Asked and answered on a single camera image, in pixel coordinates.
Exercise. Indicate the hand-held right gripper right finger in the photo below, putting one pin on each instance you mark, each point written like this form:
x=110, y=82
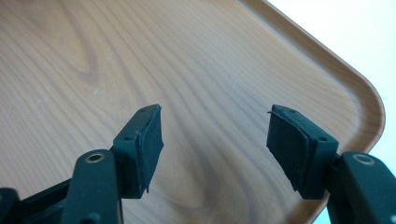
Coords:
x=299, y=155

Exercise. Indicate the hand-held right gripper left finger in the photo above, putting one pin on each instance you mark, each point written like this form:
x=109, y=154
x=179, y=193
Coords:
x=138, y=155

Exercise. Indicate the wooden tray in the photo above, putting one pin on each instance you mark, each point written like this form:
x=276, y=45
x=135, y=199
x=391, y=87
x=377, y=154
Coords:
x=199, y=68

